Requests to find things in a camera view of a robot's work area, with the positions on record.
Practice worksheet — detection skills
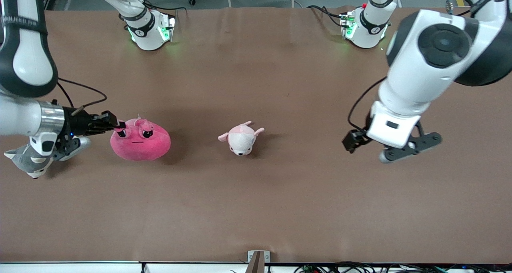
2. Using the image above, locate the pink round plush toy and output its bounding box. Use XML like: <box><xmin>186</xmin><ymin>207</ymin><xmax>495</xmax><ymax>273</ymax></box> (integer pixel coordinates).
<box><xmin>110</xmin><ymin>115</ymin><xmax>171</xmax><ymax>161</ymax></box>

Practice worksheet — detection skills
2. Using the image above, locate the metal bracket at table edge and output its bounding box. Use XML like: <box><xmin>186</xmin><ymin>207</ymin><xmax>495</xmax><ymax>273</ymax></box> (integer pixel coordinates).
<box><xmin>247</xmin><ymin>250</ymin><xmax>271</xmax><ymax>273</ymax></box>

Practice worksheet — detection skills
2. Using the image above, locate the black left arm base cable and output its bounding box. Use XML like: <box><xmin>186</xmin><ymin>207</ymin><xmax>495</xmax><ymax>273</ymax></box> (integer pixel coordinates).
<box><xmin>307</xmin><ymin>4</ymin><xmax>345</xmax><ymax>28</ymax></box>

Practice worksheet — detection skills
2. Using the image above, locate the pale pink white plush dog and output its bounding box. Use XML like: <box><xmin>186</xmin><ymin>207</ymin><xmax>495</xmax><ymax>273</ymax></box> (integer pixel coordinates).
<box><xmin>218</xmin><ymin>121</ymin><xmax>265</xmax><ymax>157</ymax></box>

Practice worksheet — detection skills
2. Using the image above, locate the black arm base cable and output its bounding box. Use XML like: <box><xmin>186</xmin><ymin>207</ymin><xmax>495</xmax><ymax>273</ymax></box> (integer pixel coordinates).
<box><xmin>307</xmin><ymin>4</ymin><xmax>345</xmax><ymax>28</ymax></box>
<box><xmin>120</xmin><ymin>0</ymin><xmax>188</xmax><ymax>22</ymax></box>

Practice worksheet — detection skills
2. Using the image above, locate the black right arm base cable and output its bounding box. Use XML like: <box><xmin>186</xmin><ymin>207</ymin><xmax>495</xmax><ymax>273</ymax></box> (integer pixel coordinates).
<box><xmin>120</xmin><ymin>0</ymin><xmax>188</xmax><ymax>22</ymax></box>

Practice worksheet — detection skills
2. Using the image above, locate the grey white husky plush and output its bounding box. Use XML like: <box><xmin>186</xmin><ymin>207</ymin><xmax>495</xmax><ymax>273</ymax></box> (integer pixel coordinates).
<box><xmin>4</xmin><ymin>143</ymin><xmax>56</xmax><ymax>180</ymax></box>

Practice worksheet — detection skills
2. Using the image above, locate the white table edge rail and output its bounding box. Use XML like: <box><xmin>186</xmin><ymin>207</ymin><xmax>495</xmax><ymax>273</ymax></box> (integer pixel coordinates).
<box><xmin>0</xmin><ymin>261</ymin><xmax>248</xmax><ymax>273</ymax></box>

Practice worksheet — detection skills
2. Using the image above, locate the tangled cable bundle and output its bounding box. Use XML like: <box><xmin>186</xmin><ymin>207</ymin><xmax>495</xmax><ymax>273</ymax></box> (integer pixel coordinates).
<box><xmin>294</xmin><ymin>261</ymin><xmax>512</xmax><ymax>273</ymax></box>

